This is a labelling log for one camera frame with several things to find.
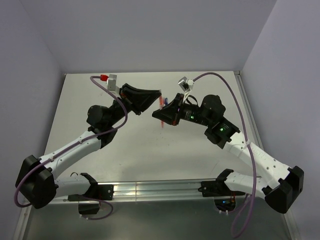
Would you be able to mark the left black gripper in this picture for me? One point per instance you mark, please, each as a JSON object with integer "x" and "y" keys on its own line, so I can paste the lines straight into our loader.
{"x": 137, "y": 100}

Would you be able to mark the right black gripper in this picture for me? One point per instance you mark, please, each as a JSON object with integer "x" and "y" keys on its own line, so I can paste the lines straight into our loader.
{"x": 170, "y": 112}

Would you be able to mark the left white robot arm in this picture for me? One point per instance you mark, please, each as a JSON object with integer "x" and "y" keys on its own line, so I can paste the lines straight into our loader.
{"x": 101, "y": 131}

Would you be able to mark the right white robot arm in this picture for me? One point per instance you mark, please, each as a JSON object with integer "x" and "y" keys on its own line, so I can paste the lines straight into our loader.
{"x": 275, "y": 182}

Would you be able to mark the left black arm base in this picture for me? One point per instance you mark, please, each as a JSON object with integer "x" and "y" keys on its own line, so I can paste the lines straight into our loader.
{"x": 93, "y": 200}

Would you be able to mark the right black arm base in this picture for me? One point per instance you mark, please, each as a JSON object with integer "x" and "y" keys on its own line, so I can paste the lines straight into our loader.
{"x": 218, "y": 188}

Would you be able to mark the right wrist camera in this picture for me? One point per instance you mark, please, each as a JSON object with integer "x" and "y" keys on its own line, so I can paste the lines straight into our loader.
{"x": 187, "y": 86}

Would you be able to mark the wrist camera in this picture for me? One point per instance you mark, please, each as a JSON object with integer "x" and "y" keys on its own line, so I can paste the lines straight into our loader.
{"x": 111, "y": 83}
{"x": 187, "y": 86}

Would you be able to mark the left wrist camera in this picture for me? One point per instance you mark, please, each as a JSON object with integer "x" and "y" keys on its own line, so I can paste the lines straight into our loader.
{"x": 111, "y": 83}

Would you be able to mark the aluminium mounting rail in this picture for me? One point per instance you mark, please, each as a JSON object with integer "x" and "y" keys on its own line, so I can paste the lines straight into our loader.
{"x": 155, "y": 188}

